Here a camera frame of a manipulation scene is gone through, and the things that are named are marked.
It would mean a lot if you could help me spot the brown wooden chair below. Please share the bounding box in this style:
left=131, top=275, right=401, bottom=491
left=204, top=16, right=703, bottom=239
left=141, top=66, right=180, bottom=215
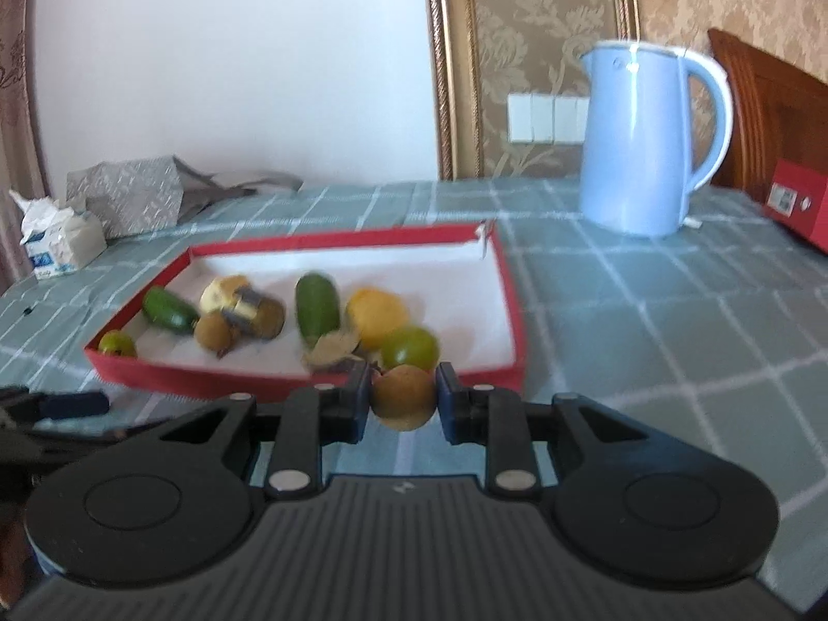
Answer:
left=707, top=27, right=828, bottom=209

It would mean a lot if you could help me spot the green tomato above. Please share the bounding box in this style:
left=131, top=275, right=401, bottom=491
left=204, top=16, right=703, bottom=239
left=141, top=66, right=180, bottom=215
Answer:
left=378, top=326, right=441, bottom=374
left=96, top=329, right=139, bottom=359

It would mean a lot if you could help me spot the light green cucumber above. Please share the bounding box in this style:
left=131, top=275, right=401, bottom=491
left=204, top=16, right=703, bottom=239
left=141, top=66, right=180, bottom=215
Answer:
left=295, top=272, right=343, bottom=348

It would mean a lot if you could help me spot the pink patterned curtain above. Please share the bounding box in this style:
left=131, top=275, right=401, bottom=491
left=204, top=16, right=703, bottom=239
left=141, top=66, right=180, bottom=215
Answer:
left=0, top=0, right=41, bottom=293

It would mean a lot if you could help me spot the light blue electric kettle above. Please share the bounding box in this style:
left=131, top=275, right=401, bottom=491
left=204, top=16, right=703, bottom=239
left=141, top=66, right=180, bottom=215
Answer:
left=577, top=40, right=734, bottom=239

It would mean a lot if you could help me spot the gold framed wallpaper panel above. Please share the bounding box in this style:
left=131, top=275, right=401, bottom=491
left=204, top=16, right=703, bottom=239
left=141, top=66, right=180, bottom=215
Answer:
left=420, top=0, right=644, bottom=183

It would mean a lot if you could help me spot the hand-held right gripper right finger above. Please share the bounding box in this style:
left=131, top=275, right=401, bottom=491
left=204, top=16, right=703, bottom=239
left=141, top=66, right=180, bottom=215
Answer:
left=436, top=362, right=675, bottom=500

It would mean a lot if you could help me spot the small red box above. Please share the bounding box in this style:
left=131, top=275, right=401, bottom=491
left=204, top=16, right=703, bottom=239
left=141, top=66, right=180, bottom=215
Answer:
left=762, top=158, right=828, bottom=255

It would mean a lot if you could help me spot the grey yam piece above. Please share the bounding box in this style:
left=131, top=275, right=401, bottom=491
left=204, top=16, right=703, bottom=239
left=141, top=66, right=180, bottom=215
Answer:
left=303, top=330, right=361, bottom=371

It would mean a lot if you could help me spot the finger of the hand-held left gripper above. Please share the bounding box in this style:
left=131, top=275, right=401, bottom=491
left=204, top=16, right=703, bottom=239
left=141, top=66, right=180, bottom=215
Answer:
left=0, top=387, right=111, bottom=426
left=0, top=425, right=125, bottom=468

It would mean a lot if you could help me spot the yellow round fruit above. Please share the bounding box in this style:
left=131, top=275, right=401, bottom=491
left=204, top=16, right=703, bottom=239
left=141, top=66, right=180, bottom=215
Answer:
left=345, top=288, right=410, bottom=351

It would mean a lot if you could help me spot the white tissue pack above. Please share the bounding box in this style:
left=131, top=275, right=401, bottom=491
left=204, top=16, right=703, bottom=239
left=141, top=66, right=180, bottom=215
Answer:
left=9, top=189, right=108, bottom=281

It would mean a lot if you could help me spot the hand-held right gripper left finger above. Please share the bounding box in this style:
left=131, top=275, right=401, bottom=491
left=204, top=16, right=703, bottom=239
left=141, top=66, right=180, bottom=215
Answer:
left=129, top=362, right=374, bottom=501

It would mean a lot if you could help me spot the dark brown cylinder vegetable piece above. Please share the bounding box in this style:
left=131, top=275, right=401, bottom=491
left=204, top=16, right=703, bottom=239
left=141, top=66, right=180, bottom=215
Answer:
left=221, top=287, right=287, bottom=341

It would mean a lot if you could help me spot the red shallow box tray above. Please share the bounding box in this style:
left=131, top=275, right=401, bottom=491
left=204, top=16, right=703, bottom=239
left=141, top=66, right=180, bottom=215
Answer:
left=84, top=221, right=527, bottom=403

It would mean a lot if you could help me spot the dark green cucumber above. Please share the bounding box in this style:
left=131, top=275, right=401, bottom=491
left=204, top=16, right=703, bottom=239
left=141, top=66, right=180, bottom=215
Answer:
left=141, top=286, right=201, bottom=336

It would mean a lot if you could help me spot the small brown round fruit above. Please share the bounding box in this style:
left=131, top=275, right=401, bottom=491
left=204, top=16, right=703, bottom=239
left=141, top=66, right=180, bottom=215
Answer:
left=193, top=312, right=235, bottom=356
left=369, top=365, right=437, bottom=432

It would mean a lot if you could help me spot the grey patterned gift bag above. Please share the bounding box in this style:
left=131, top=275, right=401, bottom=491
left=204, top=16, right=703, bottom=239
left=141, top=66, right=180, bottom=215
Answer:
left=66, top=154, right=304, bottom=240

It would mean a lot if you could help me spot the yellow star fruit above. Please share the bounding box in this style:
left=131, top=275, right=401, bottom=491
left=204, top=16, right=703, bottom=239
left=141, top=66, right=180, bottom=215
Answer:
left=198, top=275, right=251, bottom=315

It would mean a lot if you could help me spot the white wall switch panel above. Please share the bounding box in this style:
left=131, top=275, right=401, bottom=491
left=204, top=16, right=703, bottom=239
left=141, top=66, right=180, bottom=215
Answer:
left=507, top=93, right=590, bottom=144

